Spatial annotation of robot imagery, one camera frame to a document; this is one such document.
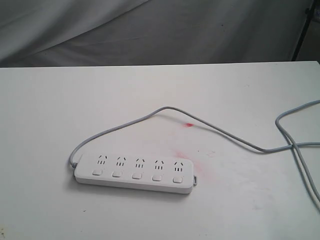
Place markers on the black tripod stand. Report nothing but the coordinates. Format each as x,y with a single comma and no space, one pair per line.
309,16

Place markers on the white five-outlet power strip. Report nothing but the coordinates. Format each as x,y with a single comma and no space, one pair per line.
150,173

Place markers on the grey backdrop cloth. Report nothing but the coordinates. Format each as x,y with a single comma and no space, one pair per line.
68,33

